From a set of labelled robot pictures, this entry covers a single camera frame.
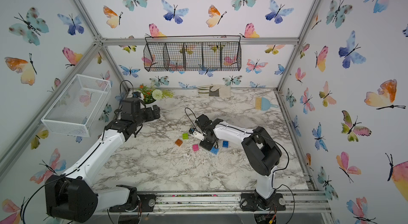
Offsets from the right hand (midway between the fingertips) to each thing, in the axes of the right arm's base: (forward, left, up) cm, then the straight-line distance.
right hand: (208, 141), depth 91 cm
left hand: (+9, +29, +18) cm, 35 cm away
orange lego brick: (0, +17, -2) cm, 17 cm away
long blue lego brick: (-4, -4, -2) cm, 6 cm away
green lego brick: (+4, +14, -2) cm, 15 cm away
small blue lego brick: (0, -10, -1) cm, 10 cm away
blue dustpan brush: (+31, -36, -3) cm, 48 cm away
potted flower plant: (+23, +36, +11) cm, 45 cm away
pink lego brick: (-3, +7, -2) cm, 8 cm away
